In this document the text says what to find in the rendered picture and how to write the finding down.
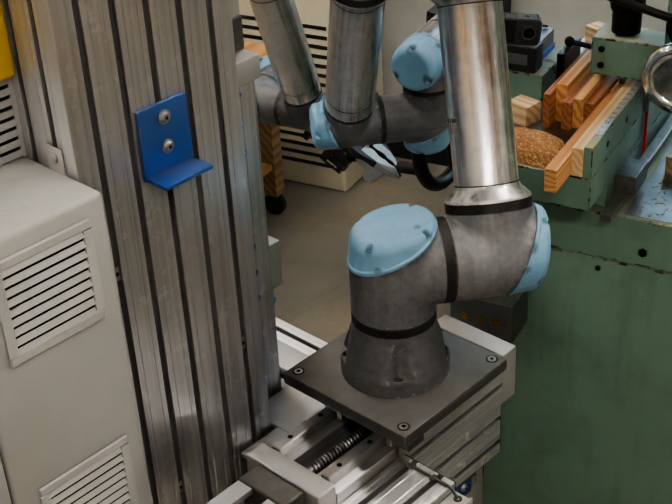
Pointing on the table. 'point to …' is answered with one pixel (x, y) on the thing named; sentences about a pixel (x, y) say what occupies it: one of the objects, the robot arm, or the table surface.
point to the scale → (619, 108)
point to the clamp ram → (564, 59)
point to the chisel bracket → (623, 52)
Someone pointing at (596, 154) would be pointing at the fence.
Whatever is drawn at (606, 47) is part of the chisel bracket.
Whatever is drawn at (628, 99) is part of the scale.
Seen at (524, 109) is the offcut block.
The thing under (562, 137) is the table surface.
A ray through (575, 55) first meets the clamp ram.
